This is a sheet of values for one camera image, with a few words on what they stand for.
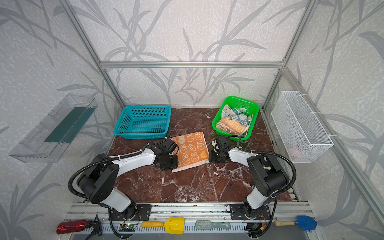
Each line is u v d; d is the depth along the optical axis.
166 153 0.75
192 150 0.96
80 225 0.67
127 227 0.71
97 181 0.44
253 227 0.76
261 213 0.69
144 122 1.12
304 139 0.60
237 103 1.17
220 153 0.72
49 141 0.63
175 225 0.69
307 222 0.71
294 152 0.72
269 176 0.46
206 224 0.69
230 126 0.99
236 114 1.11
